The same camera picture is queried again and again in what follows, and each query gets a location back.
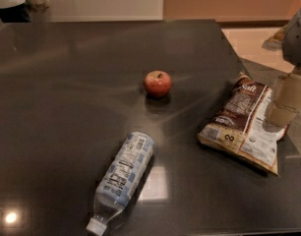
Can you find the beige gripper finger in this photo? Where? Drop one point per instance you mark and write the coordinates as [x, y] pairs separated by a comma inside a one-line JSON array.
[[291, 92], [277, 114]]

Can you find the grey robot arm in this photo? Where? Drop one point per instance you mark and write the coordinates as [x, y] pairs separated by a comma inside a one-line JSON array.
[[291, 46]]

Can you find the red apple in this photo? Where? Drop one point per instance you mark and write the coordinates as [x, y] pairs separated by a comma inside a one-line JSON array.
[[157, 84]]

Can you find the brown white chip bag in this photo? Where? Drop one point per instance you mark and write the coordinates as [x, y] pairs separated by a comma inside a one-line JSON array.
[[240, 127]]

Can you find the blue label plastic water bottle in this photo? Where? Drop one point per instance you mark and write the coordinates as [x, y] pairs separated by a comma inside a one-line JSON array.
[[120, 181]]

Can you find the dark object under cloth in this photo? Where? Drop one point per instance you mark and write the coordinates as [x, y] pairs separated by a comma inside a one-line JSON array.
[[16, 14]]

